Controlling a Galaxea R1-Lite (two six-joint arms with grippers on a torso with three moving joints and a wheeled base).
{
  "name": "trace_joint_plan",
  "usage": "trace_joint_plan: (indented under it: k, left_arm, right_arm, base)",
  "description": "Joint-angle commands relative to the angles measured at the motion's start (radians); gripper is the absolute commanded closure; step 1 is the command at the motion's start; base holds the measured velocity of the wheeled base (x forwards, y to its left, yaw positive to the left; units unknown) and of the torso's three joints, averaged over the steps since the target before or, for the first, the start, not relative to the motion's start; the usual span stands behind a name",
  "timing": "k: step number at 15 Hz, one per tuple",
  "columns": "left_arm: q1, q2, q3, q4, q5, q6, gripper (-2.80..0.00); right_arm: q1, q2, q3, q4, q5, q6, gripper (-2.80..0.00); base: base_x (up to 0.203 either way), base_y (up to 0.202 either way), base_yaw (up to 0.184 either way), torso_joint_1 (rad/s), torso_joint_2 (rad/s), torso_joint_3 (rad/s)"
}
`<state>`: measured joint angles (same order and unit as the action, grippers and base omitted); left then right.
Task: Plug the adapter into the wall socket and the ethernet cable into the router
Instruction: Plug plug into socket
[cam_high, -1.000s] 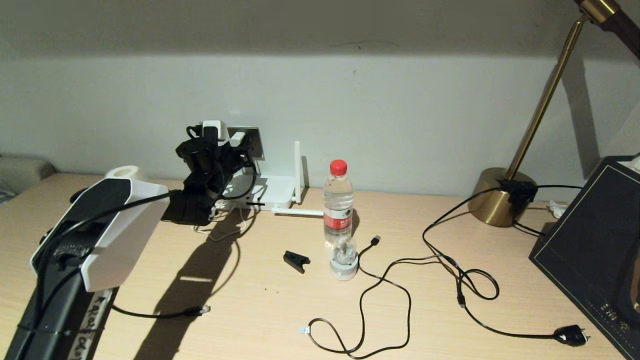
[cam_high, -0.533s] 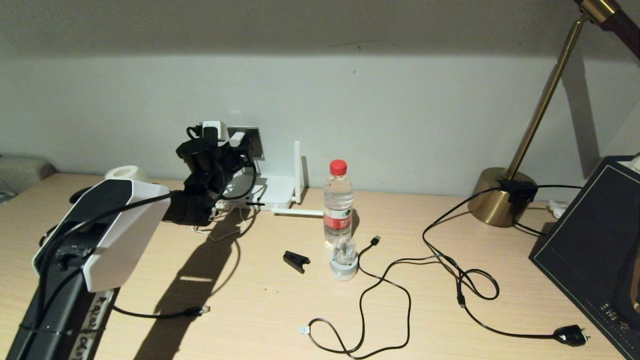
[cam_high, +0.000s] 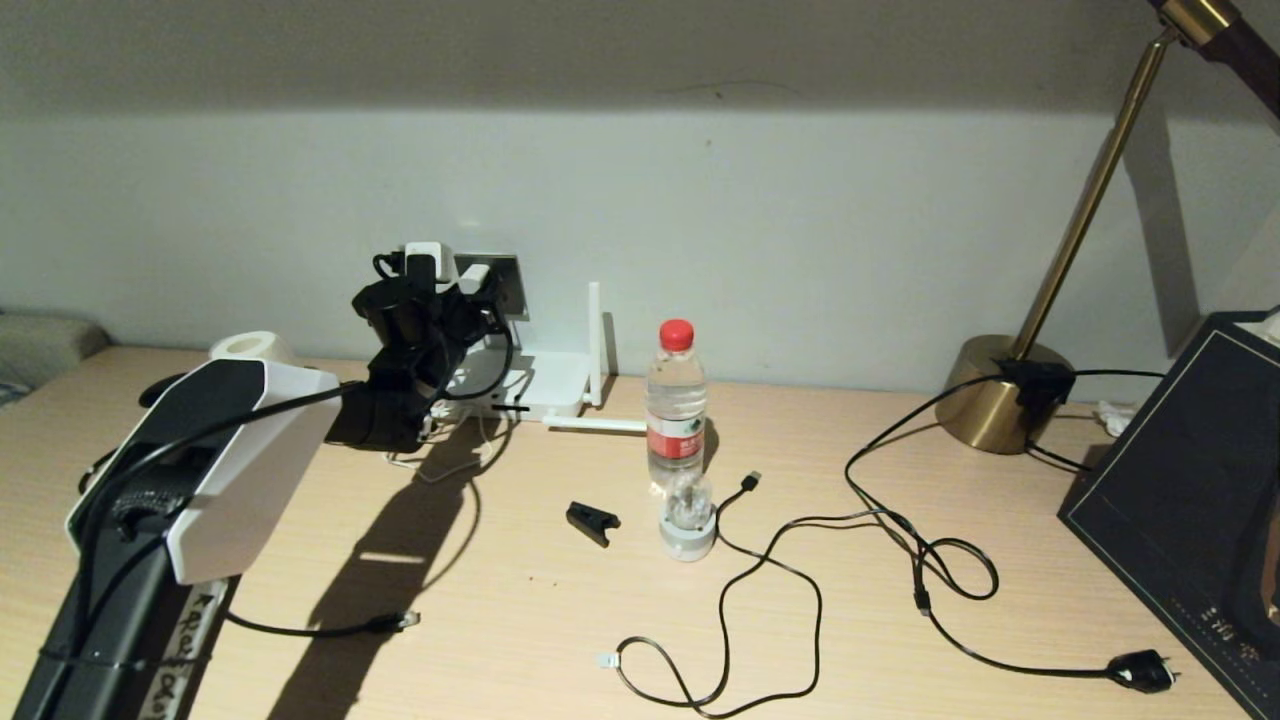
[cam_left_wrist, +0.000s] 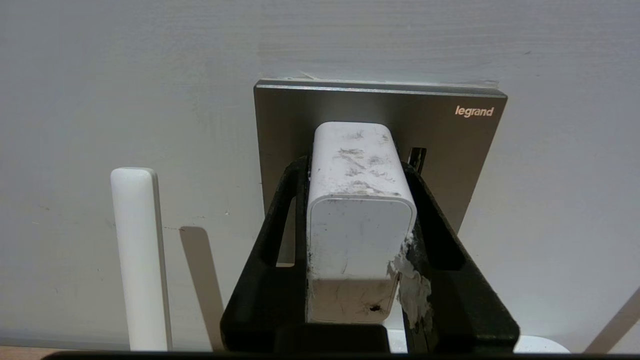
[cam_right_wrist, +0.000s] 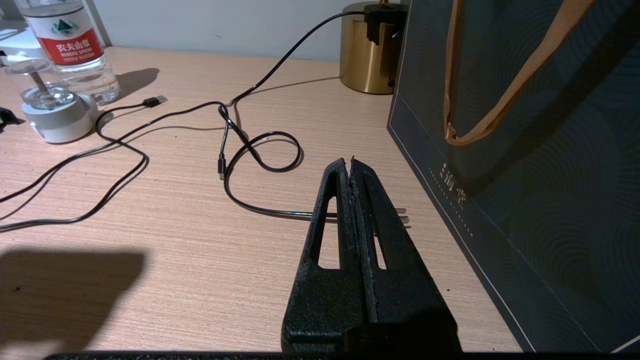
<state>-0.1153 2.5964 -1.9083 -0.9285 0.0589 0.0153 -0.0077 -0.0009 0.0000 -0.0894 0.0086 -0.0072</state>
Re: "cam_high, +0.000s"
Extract white router with antennas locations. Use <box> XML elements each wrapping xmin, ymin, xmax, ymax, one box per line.
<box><xmin>440</xmin><ymin>282</ymin><xmax>646</xmax><ymax>434</ymax></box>

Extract white toilet paper roll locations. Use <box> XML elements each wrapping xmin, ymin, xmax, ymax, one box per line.
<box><xmin>208</xmin><ymin>331</ymin><xmax>297</xmax><ymax>367</ymax></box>

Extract water bottle red cap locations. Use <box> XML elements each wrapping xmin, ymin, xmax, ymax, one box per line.
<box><xmin>645</xmin><ymin>319</ymin><xmax>709</xmax><ymax>496</ymax></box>

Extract small black clip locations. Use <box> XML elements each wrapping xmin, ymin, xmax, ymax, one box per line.
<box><xmin>565</xmin><ymin>501</ymin><xmax>622</xmax><ymax>548</ymax></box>

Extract black round desk grommet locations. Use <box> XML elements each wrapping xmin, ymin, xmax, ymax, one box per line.
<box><xmin>138</xmin><ymin>373</ymin><xmax>191</xmax><ymax>409</ymax></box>

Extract glass dome on white base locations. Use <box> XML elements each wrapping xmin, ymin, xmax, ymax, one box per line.
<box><xmin>658</xmin><ymin>470</ymin><xmax>718</xmax><ymax>563</ymax></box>

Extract brass desk lamp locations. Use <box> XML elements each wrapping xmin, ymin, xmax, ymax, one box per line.
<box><xmin>935</xmin><ymin>0</ymin><xmax>1280</xmax><ymax>456</ymax></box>

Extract black box on lamp base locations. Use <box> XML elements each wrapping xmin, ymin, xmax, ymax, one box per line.
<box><xmin>995</xmin><ymin>358</ymin><xmax>1079</xmax><ymax>426</ymax></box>

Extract dark box with gold trim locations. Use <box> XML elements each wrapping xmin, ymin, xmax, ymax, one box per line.
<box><xmin>1057</xmin><ymin>310</ymin><xmax>1280</xmax><ymax>720</ymax></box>

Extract grey wall socket plate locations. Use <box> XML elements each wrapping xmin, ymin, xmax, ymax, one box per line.
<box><xmin>455</xmin><ymin>253</ymin><xmax>528</xmax><ymax>321</ymax></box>

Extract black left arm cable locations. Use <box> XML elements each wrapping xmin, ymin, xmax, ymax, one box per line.
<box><xmin>70</xmin><ymin>250</ymin><xmax>441</xmax><ymax>601</ymax></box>

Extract black ethernet cable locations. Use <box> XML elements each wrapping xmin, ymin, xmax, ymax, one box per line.
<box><xmin>78</xmin><ymin>440</ymin><xmax>421</xmax><ymax>641</ymax></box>

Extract black USB cable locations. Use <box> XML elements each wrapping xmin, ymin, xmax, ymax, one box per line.
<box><xmin>598</xmin><ymin>472</ymin><xmax>936</xmax><ymax>719</ymax></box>

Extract thin black cable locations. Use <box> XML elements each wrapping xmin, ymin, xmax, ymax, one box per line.
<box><xmin>1028</xmin><ymin>368</ymin><xmax>1171</xmax><ymax>473</ymax></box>

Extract black lamp power cord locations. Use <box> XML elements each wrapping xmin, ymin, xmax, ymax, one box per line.
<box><xmin>845</xmin><ymin>375</ymin><xmax>1181</xmax><ymax>696</ymax></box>

